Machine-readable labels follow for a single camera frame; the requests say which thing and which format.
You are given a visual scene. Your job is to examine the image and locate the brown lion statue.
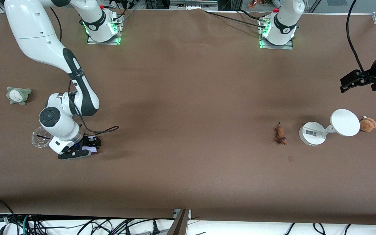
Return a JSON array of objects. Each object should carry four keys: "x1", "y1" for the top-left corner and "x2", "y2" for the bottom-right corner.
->
[{"x1": 274, "y1": 122, "x2": 288, "y2": 146}]

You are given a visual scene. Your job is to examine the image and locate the white disc stand with base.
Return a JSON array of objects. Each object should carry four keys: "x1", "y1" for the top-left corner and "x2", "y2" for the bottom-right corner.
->
[{"x1": 299, "y1": 109, "x2": 361, "y2": 146}]

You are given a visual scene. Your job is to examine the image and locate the brown plush toy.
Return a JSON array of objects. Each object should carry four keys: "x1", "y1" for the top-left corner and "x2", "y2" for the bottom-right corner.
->
[{"x1": 359, "y1": 116, "x2": 376, "y2": 133}]

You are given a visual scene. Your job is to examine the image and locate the clear plastic cup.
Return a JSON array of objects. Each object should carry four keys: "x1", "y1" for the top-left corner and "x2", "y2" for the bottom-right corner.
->
[{"x1": 31, "y1": 126, "x2": 53, "y2": 148}]

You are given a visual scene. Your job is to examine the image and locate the grey totoro plush toy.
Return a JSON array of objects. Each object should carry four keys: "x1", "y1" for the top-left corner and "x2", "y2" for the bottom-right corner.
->
[{"x1": 6, "y1": 86, "x2": 32, "y2": 106}]

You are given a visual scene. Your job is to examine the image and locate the brown table cover sheet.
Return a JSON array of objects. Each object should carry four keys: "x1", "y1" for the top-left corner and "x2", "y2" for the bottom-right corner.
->
[{"x1": 0, "y1": 7, "x2": 376, "y2": 226}]

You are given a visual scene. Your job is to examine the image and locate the grey metal box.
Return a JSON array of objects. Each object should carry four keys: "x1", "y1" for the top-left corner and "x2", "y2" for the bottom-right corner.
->
[{"x1": 170, "y1": 0, "x2": 218, "y2": 10}]

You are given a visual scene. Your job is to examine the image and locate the teal floor cable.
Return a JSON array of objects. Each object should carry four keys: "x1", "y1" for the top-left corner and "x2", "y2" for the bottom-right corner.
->
[{"x1": 21, "y1": 214, "x2": 31, "y2": 235}]

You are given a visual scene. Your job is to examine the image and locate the black plug floor cable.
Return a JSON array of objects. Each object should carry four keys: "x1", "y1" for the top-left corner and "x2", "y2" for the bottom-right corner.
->
[{"x1": 123, "y1": 217, "x2": 175, "y2": 235}]

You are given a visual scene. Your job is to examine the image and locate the metal frame post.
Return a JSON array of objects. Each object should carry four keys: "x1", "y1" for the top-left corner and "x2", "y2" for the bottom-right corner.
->
[{"x1": 167, "y1": 209, "x2": 192, "y2": 235}]

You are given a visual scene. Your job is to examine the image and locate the thick black table cable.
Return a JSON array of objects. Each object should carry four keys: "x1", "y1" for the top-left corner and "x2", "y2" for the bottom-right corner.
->
[{"x1": 203, "y1": 10, "x2": 268, "y2": 29}]

